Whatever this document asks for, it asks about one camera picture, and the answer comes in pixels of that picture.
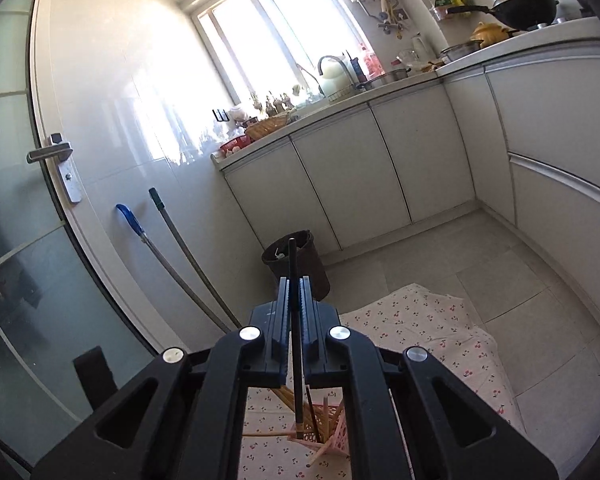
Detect yellow clay pot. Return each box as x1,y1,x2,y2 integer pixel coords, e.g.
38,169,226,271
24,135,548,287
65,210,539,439
470,21,520,41

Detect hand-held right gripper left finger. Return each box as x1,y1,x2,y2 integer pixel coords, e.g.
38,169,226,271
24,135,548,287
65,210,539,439
30,276,295,480

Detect brown trash bin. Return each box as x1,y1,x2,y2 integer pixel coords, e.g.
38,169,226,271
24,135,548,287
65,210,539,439
261,230,331,302

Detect white plastic jug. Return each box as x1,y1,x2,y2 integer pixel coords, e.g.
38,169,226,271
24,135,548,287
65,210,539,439
322,57,353,92

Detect steel pot by sink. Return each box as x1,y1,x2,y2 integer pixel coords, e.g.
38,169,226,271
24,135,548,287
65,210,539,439
367,67,411,88

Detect red plastic basket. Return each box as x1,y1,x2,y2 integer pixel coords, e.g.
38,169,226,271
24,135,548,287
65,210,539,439
220,135,253,157

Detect pink plastic basket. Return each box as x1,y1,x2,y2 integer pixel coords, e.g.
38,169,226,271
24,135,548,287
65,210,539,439
287,395,351,458

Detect red package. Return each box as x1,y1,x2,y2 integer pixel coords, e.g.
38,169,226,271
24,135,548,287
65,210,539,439
362,47,383,81

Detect frosted glass door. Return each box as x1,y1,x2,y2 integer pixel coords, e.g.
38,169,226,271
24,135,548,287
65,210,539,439
0,0,191,466

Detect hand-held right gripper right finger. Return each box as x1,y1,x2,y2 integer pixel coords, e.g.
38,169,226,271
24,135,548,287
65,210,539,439
300,276,560,480

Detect green handled mop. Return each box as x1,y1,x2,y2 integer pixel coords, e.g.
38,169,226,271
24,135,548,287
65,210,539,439
148,187,244,331

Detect white kitchen cabinets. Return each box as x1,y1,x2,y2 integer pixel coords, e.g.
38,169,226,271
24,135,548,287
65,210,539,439
212,35,600,311

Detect kitchen window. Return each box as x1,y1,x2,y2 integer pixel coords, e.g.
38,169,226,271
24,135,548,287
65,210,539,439
192,0,381,106

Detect steel kitchen faucet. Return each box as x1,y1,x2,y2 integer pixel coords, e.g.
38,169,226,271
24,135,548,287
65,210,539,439
317,55,355,92

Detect silver door handle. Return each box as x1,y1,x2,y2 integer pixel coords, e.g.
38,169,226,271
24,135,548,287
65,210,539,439
26,132,83,205

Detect wall rack with packets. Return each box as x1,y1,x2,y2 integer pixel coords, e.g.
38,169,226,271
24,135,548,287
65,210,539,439
427,0,468,22

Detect blue handled mop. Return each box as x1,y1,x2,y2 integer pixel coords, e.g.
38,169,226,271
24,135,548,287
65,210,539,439
116,203,231,333

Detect black wok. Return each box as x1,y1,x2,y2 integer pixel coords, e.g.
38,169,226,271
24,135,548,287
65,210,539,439
447,0,560,31

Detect steel pan with lid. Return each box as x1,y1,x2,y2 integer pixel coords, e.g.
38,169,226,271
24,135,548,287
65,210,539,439
439,40,483,64

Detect wicker basket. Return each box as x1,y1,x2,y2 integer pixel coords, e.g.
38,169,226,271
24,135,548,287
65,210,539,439
245,112,293,142

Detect white kettle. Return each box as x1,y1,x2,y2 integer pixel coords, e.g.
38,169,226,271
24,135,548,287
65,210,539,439
411,34,435,63

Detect cherry print cloth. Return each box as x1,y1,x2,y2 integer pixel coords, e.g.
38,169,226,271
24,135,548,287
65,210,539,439
240,282,525,480

